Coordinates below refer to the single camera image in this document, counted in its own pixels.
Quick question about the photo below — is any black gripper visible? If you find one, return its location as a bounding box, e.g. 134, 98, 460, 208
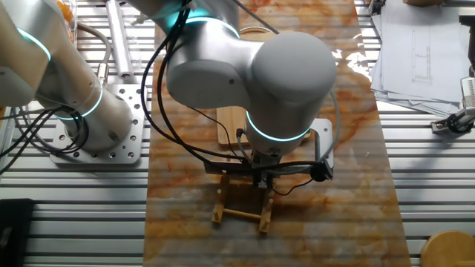
251, 152, 282, 189

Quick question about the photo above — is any steel cleaver knife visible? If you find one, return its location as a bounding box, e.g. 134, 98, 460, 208
203, 161, 315, 177

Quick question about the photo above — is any wooden peg knife rack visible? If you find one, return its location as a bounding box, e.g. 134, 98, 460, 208
211, 171, 276, 234

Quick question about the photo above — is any wooden cutting board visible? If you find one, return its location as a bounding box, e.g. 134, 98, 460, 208
216, 25, 312, 146

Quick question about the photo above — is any orange marble pattern mat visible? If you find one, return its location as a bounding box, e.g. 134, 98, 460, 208
142, 0, 411, 267

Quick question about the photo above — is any wooden mug tree stand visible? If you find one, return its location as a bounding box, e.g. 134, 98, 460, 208
420, 230, 475, 267

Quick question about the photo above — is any metal clamp tool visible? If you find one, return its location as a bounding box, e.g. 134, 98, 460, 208
430, 76, 475, 135

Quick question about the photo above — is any white paper stack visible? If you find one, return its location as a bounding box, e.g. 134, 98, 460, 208
370, 0, 474, 118

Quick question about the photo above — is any black box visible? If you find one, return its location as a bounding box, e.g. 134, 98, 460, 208
0, 198, 35, 267

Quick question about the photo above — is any clear plastic fruit container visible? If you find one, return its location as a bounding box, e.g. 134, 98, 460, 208
51, 0, 79, 44

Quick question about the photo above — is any wrist camera on grey bracket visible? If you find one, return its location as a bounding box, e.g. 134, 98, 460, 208
308, 117, 335, 182

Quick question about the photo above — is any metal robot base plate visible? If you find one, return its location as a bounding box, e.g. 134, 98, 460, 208
50, 84, 148, 165

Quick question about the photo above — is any grey hose with metal connector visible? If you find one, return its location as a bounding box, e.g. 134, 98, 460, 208
76, 22, 112, 86

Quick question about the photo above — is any black cable loop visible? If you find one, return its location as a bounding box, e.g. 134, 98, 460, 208
0, 105, 90, 175

